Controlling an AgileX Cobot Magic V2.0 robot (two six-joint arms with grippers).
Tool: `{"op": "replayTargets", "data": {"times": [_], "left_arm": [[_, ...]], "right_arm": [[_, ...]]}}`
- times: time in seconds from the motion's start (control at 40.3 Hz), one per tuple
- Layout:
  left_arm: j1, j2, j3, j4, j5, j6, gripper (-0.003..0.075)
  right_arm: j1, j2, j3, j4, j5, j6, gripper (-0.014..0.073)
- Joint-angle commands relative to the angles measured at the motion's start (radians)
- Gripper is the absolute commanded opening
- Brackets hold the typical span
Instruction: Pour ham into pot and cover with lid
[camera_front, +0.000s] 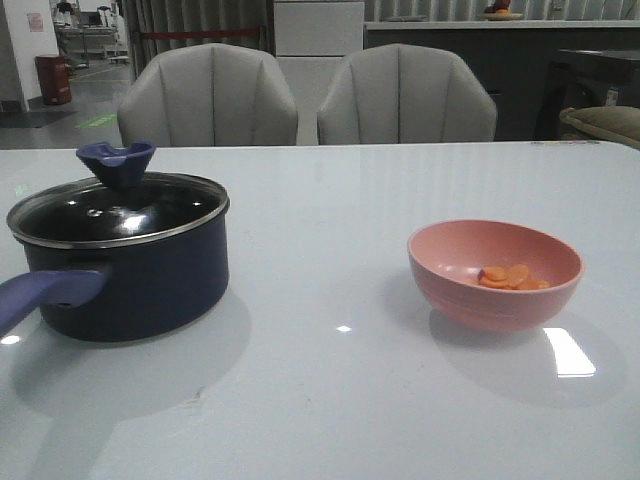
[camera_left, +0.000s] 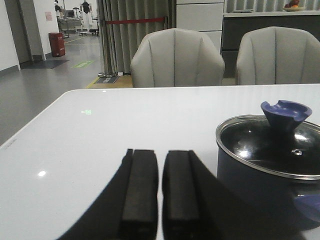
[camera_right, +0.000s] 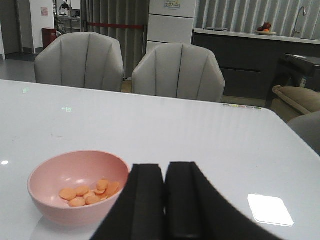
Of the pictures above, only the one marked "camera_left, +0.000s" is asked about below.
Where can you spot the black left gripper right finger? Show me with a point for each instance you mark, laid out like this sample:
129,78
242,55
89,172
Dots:
196,206

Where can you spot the beige upholstered chair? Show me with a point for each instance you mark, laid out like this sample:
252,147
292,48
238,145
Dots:
176,57
278,55

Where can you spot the glass lid with blue knob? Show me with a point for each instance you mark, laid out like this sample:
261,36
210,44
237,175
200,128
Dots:
280,141

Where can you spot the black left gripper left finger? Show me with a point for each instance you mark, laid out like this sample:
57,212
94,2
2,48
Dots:
127,208

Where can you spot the left beige upholstered chair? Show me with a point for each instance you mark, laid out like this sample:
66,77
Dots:
176,57

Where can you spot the fruit plate on counter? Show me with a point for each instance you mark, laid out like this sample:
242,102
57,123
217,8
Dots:
293,6

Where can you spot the grey pleated curtain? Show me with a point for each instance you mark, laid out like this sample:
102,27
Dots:
126,38

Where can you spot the dark blue saucepan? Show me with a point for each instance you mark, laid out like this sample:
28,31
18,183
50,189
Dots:
293,201

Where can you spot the dark floor mat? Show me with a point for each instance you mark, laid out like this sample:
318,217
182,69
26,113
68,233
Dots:
45,64

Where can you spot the red waste bin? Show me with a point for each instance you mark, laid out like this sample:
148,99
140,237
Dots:
56,40

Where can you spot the white drawer cabinet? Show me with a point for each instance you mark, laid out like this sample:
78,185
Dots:
203,16

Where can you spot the dark grey sideboard counter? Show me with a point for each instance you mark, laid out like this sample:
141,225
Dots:
235,25

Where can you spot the red barrier belt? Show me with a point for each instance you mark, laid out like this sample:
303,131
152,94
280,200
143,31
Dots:
136,21

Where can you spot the right beige upholstered chair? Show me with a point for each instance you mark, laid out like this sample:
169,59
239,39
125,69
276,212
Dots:
278,55

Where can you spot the chrome stanchion post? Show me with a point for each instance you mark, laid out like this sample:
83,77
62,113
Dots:
108,69

